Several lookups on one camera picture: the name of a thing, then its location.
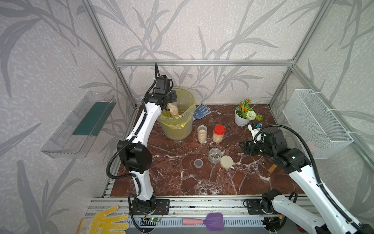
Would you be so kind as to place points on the white wire wall basket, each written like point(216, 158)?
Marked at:
point(316, 124)

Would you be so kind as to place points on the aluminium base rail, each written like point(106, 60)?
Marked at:
point(179, 206)

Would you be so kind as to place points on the clear oatmeal jar small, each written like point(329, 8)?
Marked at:
point(173, 109)

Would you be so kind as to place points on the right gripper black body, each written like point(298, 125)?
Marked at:
point(261, 148)

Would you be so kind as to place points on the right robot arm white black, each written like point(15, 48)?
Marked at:
point(288, 151)

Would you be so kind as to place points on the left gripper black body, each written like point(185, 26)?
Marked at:
point(171, 97)

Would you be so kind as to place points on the purple scoop pink handle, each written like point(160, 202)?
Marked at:
point(213, 222)

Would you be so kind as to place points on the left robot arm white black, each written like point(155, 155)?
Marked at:
point(133, 152)

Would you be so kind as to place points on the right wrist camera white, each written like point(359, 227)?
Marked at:
point(256, 130)

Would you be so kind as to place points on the red lid oatmeal jar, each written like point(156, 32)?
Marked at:
point(218, 133)

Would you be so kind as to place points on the white pot artificial flowers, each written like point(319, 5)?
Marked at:
point(244, 113)

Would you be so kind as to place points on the clear plastic wall shelf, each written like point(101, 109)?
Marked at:
point(77, 134)

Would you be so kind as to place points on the blue dotted work glove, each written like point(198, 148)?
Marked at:
point(200, 112)

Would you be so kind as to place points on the mesh trash bin yellow bag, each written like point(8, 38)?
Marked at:
point(179, 127)

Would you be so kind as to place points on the green circuit board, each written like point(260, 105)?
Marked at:
point(149, 220)

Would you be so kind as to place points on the clear oatmeal jar tall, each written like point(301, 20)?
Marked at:
point(202, 134)

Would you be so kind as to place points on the yellow dotted work glove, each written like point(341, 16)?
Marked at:
point(103, 223)

